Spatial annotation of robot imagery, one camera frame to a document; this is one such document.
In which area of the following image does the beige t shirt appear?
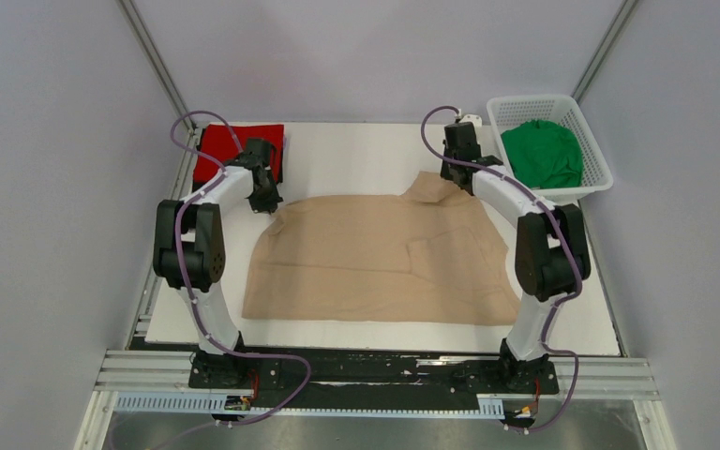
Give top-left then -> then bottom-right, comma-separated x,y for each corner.
242,172 -> 519,326

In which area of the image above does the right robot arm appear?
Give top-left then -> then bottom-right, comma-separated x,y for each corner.
441,122 -> 590,394

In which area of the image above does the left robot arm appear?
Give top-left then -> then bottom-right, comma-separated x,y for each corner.
153,138 -> 282,389

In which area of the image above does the folded red t shirt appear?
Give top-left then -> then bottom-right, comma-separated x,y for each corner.
192,124 -> 285,190

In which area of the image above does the green t shirt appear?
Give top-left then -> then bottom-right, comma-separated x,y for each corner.
501,119 -> 584,189

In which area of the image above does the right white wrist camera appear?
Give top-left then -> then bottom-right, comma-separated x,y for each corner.
457,113 -> 483,128

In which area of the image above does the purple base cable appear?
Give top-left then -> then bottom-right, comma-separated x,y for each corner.
148,372 -> 313,450

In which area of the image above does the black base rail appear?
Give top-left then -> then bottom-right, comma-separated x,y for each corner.
187,347 -> 559,412

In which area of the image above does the white slotted cable duct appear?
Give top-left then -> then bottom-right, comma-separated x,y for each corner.
112,392 -> 504,420

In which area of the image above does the left aluminium frame post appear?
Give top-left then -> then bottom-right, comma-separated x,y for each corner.
116,0 -> 189,115

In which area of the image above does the aluminium frame post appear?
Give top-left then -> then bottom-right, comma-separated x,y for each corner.
116,0 -> 189,115
571,0 -> 641,104

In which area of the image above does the right aluminium frame post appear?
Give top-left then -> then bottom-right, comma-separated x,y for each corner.
571,0 -> 641,104

